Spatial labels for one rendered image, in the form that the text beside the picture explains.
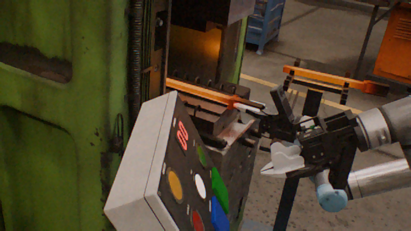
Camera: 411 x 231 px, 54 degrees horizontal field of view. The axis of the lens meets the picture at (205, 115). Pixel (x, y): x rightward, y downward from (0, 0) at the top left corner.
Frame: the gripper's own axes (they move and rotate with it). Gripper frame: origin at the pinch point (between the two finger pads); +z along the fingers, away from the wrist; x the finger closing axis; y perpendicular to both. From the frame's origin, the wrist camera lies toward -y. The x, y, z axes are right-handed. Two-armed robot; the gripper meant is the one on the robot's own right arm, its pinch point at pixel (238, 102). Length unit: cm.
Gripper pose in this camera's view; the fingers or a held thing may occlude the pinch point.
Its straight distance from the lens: 127.5
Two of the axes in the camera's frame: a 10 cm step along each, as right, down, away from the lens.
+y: -1.0, 8.8, 4.6
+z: -8.9, -2.8, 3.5
